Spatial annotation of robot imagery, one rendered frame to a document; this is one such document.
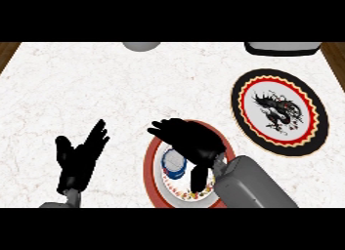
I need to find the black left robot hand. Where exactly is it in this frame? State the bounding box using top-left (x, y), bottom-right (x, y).
top-left (54, 118), bottom-right (112, 196)

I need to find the blue can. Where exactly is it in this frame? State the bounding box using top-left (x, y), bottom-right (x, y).
top-left (160, 147), bottom-right (190, 181)

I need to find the grey round object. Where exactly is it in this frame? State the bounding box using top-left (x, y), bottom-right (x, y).
top-left (122, 42), bottom-right (162, 53)

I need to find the red rimmed white plate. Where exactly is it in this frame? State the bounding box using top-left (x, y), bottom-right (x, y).
top-left (143, 118), bottom-right (239, 209)

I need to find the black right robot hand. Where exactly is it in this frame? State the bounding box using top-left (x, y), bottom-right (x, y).
top-left (146, 117), bottom-right (228, 193)

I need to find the black rimmed dragon plate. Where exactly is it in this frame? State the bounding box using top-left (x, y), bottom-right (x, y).
top-left (230, 67), bottom-right (331, 158)

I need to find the black and grey appliance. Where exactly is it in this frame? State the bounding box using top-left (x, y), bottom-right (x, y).
top-left (243, 42), bottom-right (323, 58)

